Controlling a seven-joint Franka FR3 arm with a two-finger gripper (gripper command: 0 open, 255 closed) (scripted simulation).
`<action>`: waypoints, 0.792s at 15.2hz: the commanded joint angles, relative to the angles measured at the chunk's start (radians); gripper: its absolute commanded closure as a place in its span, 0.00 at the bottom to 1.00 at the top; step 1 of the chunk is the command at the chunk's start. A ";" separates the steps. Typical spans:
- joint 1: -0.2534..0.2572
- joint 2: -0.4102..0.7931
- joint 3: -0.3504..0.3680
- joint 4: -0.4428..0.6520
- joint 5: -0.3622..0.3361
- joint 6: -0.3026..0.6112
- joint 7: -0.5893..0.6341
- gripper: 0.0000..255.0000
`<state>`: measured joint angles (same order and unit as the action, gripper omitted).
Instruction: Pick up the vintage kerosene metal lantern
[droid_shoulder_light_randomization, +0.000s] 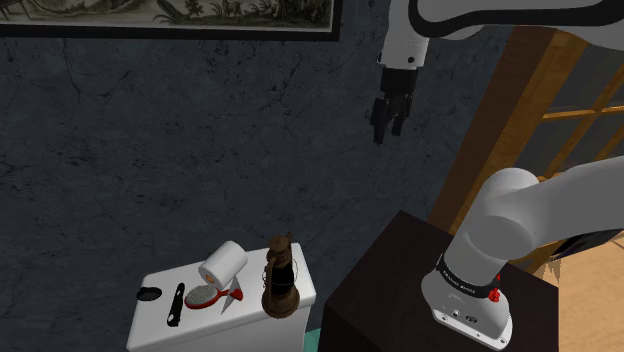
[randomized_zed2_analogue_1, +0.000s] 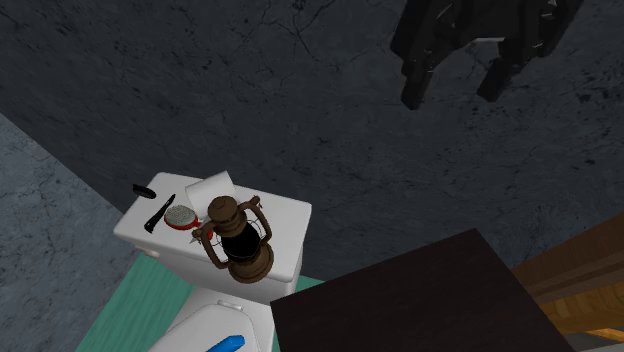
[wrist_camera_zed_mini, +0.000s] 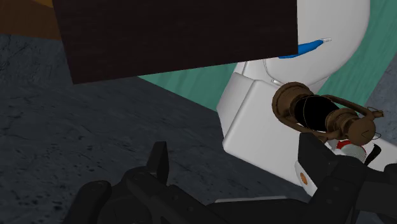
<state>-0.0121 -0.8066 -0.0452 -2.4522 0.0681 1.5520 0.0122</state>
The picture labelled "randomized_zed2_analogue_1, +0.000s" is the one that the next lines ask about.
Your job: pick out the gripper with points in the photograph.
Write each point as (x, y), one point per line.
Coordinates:
(487, 19)

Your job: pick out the brown wooden furniture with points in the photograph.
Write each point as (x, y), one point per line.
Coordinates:
(575, 287)

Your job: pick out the white toilet paper roll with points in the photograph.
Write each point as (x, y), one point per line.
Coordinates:
(209, 190)

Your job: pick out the brown oil lantern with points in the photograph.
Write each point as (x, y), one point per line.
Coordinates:
(239, 244)

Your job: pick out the red round hairbrush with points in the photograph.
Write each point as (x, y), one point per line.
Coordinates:
(179, 216)

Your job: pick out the black pen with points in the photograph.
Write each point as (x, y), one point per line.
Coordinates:
(158, 214)

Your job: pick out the small black oval object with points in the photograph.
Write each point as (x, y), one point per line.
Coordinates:
(144, 191)

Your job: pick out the blue object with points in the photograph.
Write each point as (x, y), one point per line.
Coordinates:
(226, 344)

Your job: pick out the green floor mat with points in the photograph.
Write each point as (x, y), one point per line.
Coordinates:
(131, 312)

